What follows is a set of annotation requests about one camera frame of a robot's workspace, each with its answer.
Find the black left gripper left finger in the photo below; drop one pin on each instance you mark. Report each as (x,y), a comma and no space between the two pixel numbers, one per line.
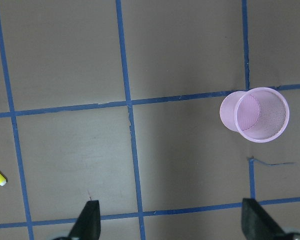
(88,224)

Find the pink mesh cup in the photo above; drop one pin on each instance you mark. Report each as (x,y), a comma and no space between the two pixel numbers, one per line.
(260,115)

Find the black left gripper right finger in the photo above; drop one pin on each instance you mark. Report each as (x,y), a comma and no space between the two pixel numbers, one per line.
(257,224)

